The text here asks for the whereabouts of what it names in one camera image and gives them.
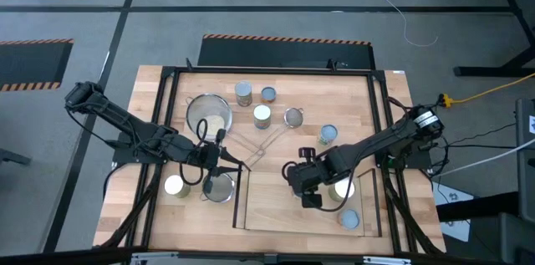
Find grey cabinet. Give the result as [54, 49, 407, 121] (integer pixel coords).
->
[515, 97, 535, 216]

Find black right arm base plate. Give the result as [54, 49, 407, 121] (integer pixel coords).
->
[374, 151, 432, 171]

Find black mat hazard stripe edge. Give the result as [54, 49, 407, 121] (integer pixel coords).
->
[0, 38, 74, 93]
[196, 33, 376, 70]

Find yellow cable with plug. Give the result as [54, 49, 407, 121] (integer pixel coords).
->
[441, 71, 535, 108]

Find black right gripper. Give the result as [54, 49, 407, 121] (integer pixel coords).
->
[286, 146, 338, 209]

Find short orange label can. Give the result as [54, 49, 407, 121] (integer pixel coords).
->
[337, 208, 361, 232]

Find tomato can blue green label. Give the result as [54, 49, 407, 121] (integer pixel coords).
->
[252, 104, 273, 130]

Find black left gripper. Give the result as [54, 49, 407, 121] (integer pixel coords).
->
[194, 129, 252, 193]

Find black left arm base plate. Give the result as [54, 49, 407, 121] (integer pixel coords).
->
[111, 142, 169, 165]

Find silver metal bracket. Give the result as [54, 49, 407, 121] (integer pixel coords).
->
[362, 255, 413, 265]
[130, 251, 180, 265]

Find black table stand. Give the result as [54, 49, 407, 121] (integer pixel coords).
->
[454, 0, 535, 78]

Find blurred black crossbar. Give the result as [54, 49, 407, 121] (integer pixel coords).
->
[0, 244, 535, 265]

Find thick white cable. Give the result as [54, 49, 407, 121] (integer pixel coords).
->
[442, 137, 535, 176]

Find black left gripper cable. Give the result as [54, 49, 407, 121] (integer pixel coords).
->
[178, 117, 211, 187]

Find black floor beam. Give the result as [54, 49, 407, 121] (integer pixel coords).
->
[436, 191, 519, 222]

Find white sheet with arrows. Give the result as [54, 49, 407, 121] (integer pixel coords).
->
[432, 183, 476, 243]

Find wooden shelf black metal legs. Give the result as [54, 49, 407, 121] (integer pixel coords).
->
[232, 160, 384, 239]

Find small metal mesh strainer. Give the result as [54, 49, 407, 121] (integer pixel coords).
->
[254, 106, 306, 160]

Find dark equipment case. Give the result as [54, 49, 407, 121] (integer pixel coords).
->
[467, 212, 535, 265]

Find tall can tan label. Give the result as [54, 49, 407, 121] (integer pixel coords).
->
[234, 80, 253, 108]

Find thin white floor cable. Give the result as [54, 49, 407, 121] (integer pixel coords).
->
[357, 0, 440, 48]

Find short pineapple rings can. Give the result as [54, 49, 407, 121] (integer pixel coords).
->
[260, 86, 278, 104]

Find black metal table frame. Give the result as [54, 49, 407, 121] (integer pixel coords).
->
[94, 58, 447, 260]

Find can white green label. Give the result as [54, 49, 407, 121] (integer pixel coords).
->
[319, 124, 339, 147]

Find large metal mesh strainer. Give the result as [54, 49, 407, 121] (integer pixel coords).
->
[185, 93, 268, 158]

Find gold tin can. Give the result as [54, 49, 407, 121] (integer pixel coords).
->
[163, 174, 191, 199]

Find grey chair leg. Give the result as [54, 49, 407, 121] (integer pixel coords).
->
[0, 147, 33, 166]

